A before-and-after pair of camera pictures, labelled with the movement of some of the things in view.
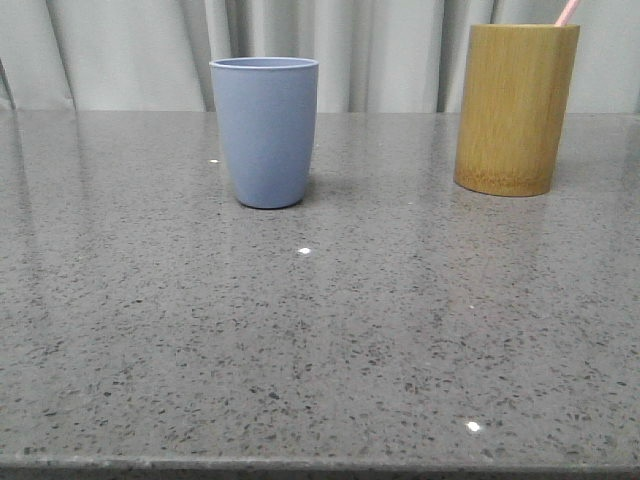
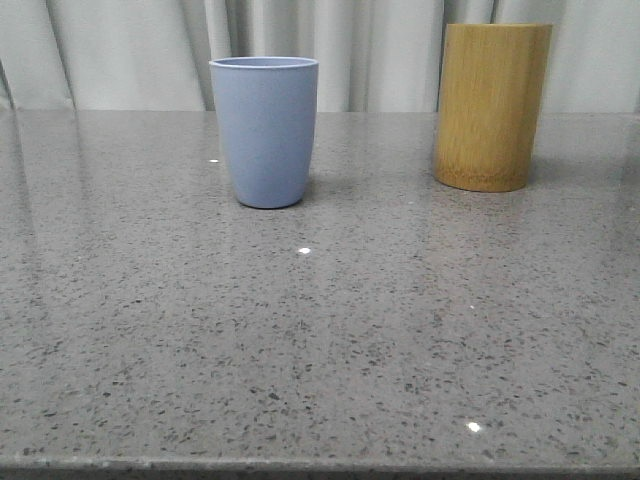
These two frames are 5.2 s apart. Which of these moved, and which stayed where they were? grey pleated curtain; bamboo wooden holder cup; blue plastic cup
Moved: bamboo wooden holder cup
Stayed: blue plastic cup; grey pleated curtain
